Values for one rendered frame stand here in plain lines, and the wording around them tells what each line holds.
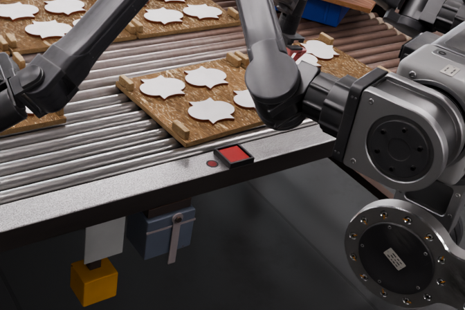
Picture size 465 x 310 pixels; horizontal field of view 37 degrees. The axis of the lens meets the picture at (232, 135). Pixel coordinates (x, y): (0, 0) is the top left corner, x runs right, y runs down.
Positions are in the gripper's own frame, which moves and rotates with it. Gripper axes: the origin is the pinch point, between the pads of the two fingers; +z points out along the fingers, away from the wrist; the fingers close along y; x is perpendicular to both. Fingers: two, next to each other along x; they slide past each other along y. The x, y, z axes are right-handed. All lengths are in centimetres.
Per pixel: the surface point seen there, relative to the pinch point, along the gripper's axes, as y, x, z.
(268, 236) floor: 24, -63, 97
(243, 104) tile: -2.1, 9.0, 12.7
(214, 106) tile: 0.8, 17.3, 14.2
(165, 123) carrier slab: 0.2, 33.5, 17.8
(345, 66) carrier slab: 4.6, -40.5, 5.5
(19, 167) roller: 1, 72, 27
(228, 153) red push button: -17.7, 26.2, 16.9
